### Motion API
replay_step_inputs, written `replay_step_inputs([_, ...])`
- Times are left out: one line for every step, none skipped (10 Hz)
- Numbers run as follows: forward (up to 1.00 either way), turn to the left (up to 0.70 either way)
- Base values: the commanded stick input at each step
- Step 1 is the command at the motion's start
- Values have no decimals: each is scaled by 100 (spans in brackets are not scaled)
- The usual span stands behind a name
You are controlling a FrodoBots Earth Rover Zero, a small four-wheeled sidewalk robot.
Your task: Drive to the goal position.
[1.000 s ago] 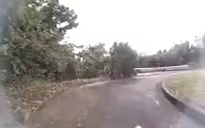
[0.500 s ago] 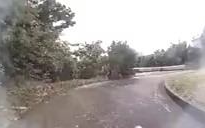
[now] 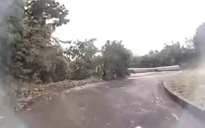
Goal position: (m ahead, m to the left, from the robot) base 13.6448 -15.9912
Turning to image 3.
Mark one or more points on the grey asphalt road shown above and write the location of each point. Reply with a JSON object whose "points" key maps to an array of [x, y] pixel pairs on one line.
{"points": [[116, 103]]}

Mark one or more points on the leaf-strewn dirt verge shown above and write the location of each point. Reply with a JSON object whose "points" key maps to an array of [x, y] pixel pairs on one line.
{"points": [[46, 90]]}

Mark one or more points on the wood of tall trees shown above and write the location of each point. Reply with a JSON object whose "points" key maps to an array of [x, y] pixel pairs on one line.
{"points": [[40, 50]]}

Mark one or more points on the row of distant trees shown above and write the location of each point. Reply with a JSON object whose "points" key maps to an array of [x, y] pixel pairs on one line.
{"points": [[170, 55]]}

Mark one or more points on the concrete kerb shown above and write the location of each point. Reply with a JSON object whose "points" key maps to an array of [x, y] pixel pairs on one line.
{"points": [[180, 100]]}

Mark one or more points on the dry grass slope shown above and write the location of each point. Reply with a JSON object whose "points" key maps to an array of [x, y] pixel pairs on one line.
{"points": [[196, 86]]}

